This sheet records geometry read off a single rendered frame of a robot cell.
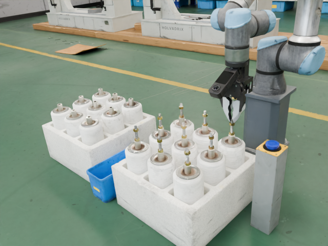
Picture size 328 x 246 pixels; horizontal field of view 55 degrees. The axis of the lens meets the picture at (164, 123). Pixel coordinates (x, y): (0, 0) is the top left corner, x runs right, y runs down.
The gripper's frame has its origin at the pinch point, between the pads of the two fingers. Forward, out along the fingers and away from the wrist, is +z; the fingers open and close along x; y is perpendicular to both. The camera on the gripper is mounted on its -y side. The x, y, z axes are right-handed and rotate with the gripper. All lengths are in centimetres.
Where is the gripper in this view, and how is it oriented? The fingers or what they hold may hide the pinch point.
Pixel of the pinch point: (231, 119)
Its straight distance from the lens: 110.3
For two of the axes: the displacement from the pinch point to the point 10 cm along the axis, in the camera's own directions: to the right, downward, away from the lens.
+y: 6.7, -3.7, 6.4
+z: 0.7, 8.9, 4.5
